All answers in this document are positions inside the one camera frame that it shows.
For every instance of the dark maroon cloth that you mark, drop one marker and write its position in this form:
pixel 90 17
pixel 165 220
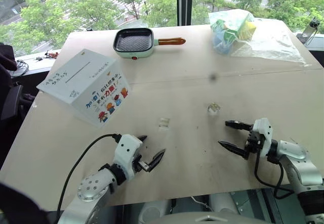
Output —
pixel 6 59

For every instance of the black chair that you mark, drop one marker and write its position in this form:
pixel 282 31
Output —
pixel 11 102

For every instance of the mint green electric frying pan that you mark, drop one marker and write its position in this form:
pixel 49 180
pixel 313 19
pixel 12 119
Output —
pixel 132 42

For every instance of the small clear plastic piece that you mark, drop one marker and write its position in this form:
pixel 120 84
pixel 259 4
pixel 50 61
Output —
pixel 164 122
pixel 213 108

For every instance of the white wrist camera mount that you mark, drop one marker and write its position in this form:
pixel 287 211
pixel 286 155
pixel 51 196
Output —
pixel 264 129
pixel 125 148

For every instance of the clear plastic bag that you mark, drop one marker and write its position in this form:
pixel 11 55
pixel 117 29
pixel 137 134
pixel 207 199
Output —
pixel 263 45

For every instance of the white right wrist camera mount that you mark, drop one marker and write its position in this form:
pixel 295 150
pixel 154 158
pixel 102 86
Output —
pixel 264 129

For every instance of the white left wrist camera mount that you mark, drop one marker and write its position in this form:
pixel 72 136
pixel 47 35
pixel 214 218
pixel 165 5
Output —
pixel 125 148

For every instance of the small red and black parts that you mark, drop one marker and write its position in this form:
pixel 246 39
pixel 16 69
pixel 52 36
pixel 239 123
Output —
pixel 49 55

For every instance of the white printed slotted box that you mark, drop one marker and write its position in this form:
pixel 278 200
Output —
pixel 83 74

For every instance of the black window frame post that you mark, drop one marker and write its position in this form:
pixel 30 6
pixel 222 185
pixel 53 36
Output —
pixel 184 1

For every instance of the clear water bottle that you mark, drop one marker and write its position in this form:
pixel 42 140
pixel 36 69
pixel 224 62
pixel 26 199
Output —
pixel 312 28

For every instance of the dark rounded shape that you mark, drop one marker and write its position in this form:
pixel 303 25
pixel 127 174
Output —
pixel 12 206

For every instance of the grey robot torso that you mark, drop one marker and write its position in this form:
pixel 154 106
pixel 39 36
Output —
pixel 202 219

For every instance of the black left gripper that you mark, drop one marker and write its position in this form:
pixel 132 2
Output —
pixel 140 163

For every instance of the silver rounded robot leg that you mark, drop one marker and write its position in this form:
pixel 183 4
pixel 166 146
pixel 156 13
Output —
pixel 224 203
pixel 154 210

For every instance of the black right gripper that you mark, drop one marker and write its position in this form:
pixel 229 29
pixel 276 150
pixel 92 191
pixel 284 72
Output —
pixel 254 140

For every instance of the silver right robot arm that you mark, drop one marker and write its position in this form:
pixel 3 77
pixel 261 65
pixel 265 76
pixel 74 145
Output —
pixel 293 153

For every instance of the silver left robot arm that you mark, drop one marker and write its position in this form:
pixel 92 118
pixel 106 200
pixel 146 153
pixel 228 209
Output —
pixel 93 186

